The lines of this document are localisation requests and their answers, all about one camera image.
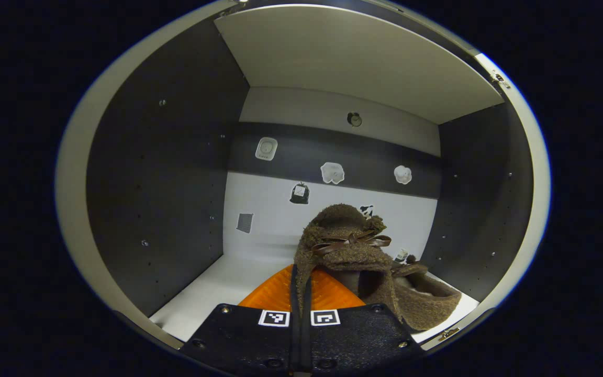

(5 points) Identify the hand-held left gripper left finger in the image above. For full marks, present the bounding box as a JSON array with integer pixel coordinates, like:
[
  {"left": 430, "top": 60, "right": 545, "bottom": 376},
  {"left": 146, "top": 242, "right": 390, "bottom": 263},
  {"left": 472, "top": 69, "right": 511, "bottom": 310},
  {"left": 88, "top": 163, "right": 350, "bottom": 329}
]
[{"left": 181, "top": 263, "right": 301, "bottom": 375}]

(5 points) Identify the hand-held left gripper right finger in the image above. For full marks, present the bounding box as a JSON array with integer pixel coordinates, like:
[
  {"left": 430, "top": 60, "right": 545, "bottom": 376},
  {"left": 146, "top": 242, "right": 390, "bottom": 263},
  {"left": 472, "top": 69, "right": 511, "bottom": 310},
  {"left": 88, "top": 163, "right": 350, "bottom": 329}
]
[{"left": 300, "top": 269, "right": 426, "bottom": 374}]

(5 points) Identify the brown fuzzy shoe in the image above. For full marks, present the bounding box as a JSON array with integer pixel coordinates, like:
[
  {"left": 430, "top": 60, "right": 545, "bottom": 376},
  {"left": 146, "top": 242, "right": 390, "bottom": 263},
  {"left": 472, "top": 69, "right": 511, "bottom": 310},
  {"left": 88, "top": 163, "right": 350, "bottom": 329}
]
[
  {"left": 388, "top": 255, "right": 462, "bottom": 331},
  {"left": 294, "top": 203, "right": 412, "bottom": 331}
]

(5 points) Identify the white shoe cabinet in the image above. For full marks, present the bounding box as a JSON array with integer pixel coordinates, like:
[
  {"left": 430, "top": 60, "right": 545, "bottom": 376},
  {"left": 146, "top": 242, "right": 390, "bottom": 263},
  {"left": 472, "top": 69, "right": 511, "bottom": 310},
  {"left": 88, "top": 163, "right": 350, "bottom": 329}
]
[{"left": 55, "top": 0, "right": 551, "bottom": 352}]

